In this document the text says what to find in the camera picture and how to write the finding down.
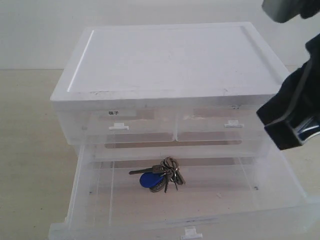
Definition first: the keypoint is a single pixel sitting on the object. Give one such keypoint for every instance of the wide clear drawer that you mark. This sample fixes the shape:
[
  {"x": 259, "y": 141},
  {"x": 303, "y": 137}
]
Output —
[{"x": 230, "y": 193}]

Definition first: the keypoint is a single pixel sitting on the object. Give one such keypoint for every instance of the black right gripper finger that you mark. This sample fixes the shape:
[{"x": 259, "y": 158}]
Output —
[{"x": 292, "y": 116}]

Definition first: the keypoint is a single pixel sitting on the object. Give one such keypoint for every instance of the small drawer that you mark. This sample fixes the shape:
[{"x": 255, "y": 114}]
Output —
[
  {"x": 220, "y": 123},
  {"x": 131, "y": 126}
]

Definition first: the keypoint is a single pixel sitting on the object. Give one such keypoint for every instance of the top right small drawer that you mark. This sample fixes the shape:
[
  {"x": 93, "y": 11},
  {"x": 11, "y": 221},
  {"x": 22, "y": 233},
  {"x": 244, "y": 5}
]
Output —
[{"x": 220, "y": 123}]

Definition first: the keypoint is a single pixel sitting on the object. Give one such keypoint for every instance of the top left small drawer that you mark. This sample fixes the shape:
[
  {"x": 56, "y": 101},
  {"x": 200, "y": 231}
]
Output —
[{"x": 131, "y": 126}]

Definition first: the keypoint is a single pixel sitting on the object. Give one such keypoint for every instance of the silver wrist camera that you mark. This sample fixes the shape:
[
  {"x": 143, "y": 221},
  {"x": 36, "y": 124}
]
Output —
[{"x": 281, "y": 11}]

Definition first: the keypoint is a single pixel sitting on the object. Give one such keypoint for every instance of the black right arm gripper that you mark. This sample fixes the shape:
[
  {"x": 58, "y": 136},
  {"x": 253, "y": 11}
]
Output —
[{"x": 310, "y": 11}]

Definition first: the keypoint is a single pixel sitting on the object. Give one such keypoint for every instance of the translucent white drawer cabinet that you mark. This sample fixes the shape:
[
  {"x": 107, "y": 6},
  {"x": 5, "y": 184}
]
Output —
[{"x": 178, "y": 66}]

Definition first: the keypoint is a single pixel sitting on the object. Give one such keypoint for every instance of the keys with blue fob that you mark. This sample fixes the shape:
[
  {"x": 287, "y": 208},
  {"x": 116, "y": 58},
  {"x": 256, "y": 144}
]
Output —
[{"x": 158, "y": 177}]

